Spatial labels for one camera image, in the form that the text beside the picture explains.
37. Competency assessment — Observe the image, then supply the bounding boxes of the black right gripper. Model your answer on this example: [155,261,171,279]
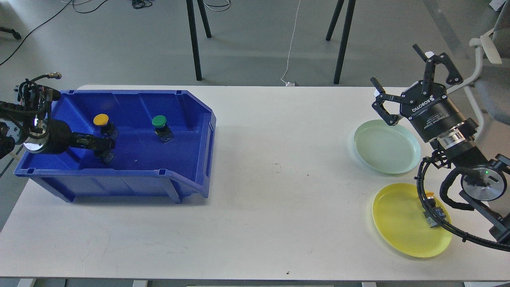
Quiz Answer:
[370,44,467,143]

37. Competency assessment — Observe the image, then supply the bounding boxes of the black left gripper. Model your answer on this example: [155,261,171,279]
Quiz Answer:
[23,119,119,164]

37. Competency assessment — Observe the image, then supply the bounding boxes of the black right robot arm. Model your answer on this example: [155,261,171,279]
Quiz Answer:
[371,44,510,252]

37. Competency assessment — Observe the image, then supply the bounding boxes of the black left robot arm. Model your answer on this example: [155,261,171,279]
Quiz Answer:
[0,72,118,163]

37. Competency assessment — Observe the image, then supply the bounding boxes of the yellow push button back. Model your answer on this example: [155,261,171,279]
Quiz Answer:
[93,113,119,140]

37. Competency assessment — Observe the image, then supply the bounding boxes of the light green plate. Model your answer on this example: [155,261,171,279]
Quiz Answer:
[352,120,421,175]

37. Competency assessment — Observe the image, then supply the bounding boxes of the yellow plate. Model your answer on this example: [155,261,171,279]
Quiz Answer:
[372,182,453,258]

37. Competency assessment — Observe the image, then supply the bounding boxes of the blue plastic storage bin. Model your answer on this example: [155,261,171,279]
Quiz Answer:
[14,90,216,203]

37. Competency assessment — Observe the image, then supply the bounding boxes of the white grey office chair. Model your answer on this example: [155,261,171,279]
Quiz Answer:
[447,0,510,138]

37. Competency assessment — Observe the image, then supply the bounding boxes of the black tripod right legs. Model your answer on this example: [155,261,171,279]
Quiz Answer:
[326,0,356,85]

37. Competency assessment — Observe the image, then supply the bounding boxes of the black tripod legs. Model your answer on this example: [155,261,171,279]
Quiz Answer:
[186,0,212,81]
[326,0,356,85]

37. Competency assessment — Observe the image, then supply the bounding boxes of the black tripod left legs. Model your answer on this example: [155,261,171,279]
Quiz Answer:
[186,0,212,81]

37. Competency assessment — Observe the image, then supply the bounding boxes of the white power cable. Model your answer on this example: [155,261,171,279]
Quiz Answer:
[280,0,302,86]

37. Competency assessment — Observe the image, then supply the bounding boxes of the black floor cable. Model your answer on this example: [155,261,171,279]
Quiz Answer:
[0,0,154,67]

